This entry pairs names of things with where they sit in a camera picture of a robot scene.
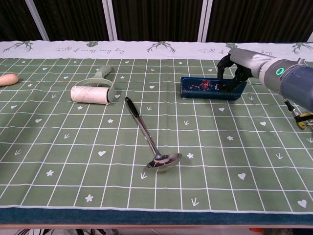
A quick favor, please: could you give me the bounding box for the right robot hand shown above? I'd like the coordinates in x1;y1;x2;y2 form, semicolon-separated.
217;48;274;93

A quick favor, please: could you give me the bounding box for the blue glasses case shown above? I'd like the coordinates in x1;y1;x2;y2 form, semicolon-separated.
180;76;247;101

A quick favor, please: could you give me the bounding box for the green lint roller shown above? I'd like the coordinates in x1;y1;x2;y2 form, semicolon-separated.
70;65;116;106

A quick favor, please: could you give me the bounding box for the green grid tablecloth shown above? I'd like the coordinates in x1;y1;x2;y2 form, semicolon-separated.
0;40;313;225

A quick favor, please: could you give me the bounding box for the small wooden mallet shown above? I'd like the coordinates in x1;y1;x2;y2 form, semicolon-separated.
0;73;20;86

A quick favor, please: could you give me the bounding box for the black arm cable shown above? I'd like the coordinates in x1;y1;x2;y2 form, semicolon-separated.
283;97;310;123

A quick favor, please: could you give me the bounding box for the yellow braided rope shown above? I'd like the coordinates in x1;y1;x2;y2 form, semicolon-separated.
296;114;313;130

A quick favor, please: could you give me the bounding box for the steel ladle black handle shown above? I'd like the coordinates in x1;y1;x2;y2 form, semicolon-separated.
124;96;183;173

